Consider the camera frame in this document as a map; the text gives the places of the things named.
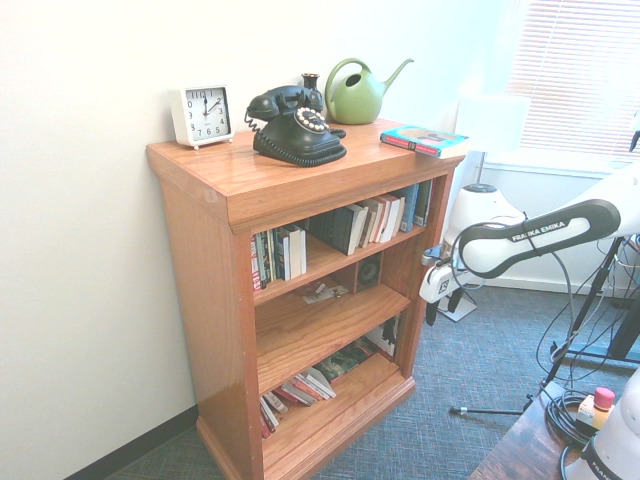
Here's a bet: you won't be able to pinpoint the dark wooden table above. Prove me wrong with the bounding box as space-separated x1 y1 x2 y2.
467 382 601 480

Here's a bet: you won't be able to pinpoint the red fallen paperback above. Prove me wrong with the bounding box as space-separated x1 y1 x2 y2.
278 377 321 407

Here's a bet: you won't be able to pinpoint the small cream paperback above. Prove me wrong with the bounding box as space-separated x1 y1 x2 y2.
259 391 290 415

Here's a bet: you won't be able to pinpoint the thin black hanging cable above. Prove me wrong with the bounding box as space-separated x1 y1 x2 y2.
522 212 589 361

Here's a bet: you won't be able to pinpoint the white floor lamp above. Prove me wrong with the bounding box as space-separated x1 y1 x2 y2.
439 94 532 324

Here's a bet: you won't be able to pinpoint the coiled black cable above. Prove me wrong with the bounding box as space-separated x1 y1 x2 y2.
544 389 601 446

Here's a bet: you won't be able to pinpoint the white silhouette picture book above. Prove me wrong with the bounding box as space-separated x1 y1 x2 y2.
363 313 402 360

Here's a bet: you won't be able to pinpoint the green spine book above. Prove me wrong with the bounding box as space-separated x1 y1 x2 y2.
266 228 280 284

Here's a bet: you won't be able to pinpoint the white cover paperback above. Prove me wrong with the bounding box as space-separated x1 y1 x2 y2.
288 224 308 280

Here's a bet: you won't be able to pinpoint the green watering can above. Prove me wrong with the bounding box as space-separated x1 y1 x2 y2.
324 57 415 125

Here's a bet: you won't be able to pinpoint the red white leaning book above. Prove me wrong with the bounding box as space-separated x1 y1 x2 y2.
258 399 280 440

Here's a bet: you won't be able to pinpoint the dark green hardcover book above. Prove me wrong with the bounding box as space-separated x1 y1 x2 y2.
414 178 434 227

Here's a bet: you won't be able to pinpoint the small dark vase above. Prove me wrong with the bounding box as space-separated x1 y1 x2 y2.
300 72 324 121

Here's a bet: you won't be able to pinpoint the window blinds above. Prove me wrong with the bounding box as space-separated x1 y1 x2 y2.
505 0 640 154

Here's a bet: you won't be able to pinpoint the blue hardcover book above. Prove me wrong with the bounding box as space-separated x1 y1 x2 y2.
389 183 421 234

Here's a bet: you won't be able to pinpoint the teal book with red spine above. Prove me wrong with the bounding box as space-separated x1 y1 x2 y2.
379 124 471 160

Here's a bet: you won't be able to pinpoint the white square alarm clock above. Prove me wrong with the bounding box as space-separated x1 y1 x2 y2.
168 84 236 151

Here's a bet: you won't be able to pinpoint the white fallen paperback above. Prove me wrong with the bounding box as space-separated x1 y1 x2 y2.
299 367 338 400

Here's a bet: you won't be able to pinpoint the small wooden speaker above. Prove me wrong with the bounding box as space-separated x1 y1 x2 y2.
349 251 384 295

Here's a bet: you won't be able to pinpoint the yellow emergency stop button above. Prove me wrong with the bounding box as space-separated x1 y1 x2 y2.
577 387 616 431

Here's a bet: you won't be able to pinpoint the cream paged paperback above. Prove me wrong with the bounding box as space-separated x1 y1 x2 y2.
357 198 382 249

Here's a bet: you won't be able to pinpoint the red lettered spine book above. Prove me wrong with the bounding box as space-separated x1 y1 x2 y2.
250 233 268 292

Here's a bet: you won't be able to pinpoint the red edged white paperback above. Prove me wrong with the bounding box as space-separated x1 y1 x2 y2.
372 193 407 245

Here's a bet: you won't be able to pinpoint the black vintage rotary telephone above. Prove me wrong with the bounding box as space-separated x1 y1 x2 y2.
243 85 348 168

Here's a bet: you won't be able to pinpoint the blue spine book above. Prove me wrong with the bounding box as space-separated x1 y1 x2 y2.
277 227 292 282

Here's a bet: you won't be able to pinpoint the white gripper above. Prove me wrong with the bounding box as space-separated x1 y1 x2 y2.
418 262 464 327

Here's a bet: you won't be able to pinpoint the black camera tripod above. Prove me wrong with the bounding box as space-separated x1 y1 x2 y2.
449 234 640 417

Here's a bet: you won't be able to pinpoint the loose paper cards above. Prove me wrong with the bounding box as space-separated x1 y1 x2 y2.
301 280 350 305

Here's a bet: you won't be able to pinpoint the black desk leg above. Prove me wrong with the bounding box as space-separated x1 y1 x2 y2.
549 299 640 374

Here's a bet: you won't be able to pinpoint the wooden bookshelf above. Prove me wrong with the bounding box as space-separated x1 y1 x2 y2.
145 117 471 480

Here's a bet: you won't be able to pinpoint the camouflage cover book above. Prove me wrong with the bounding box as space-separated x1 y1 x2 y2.
312 338 380 385

